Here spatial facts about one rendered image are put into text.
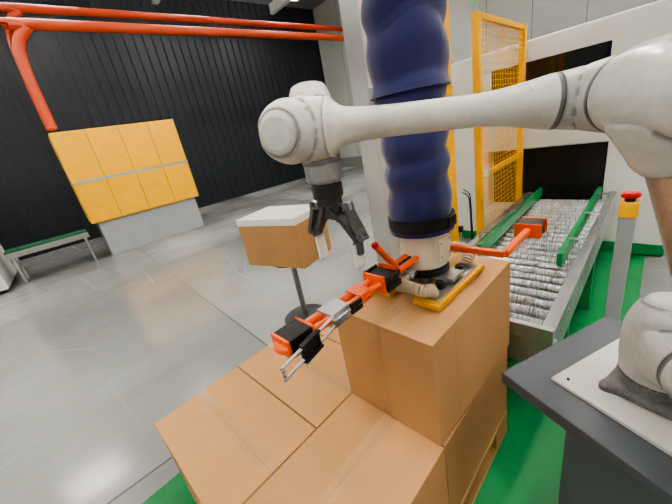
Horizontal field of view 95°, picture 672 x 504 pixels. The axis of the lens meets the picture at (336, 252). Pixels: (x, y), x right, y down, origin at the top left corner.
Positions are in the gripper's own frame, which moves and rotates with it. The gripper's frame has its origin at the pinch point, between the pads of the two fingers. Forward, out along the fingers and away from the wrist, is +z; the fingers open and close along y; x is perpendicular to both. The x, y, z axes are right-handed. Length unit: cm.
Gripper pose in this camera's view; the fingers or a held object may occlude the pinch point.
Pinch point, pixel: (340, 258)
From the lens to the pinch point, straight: 81.4
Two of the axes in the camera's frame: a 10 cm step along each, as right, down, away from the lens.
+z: 1.8, 9.2, 3.5
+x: -7.1, 3.7, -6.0
